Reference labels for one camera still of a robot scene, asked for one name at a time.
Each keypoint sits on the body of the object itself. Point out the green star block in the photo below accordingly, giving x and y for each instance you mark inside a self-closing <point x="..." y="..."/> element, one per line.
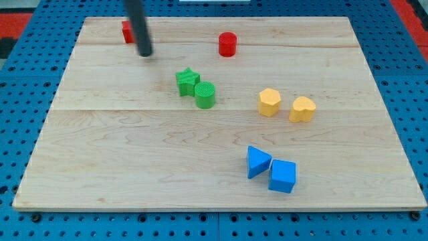
<point x="186" y="82"/>

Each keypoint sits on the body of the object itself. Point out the green cylinder block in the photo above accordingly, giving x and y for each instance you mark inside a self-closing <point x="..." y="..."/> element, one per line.
<point x="204" y="95"/>

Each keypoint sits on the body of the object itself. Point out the light wooden board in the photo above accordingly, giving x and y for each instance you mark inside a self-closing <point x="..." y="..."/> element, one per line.
<point x="119" y="138"/>

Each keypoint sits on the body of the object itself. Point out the yellow hexagon block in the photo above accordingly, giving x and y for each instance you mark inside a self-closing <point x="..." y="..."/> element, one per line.
<point x="268" y="103"/>

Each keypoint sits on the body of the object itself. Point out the blue triangle block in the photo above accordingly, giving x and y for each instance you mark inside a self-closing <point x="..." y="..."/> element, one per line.
<point x="257" y="161"/>

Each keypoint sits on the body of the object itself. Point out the red cylinder block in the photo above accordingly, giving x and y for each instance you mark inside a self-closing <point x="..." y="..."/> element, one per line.
<point x="227" y="44"/>

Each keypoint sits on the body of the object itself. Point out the blue cube block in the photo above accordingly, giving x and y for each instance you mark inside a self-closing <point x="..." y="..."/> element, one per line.
<point x="282" y="176"/>

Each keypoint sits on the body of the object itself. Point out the yellow heart block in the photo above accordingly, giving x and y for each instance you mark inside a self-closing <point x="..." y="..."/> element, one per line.
<point x="303" y="109"/>

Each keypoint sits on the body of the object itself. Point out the red block behind rod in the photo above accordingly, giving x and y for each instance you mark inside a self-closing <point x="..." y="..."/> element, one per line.
<point x="127" y="32"/>

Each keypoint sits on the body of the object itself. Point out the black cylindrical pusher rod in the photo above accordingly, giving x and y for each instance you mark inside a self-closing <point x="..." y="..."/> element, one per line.
<point x="137" y="18"/>

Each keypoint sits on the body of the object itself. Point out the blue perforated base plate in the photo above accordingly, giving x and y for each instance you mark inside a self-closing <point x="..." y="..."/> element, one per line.
<point x="32" y="72"/>

